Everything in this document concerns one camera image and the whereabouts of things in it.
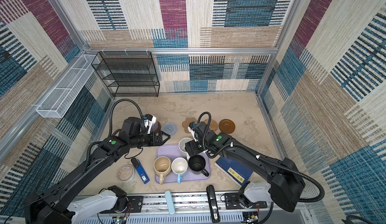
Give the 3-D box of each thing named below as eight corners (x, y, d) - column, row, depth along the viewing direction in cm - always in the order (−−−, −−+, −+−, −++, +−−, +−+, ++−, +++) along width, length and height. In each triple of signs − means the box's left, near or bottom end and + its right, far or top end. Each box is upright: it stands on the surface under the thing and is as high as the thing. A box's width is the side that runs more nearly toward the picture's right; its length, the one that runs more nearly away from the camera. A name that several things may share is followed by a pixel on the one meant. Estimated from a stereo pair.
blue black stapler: (145, 184, 81) (142, 182, 77) (133, 162, 89) (130, 159, 85) (150, 180, 82) (148, 177, 79) (138, 158, 90) (136, 155, 86)
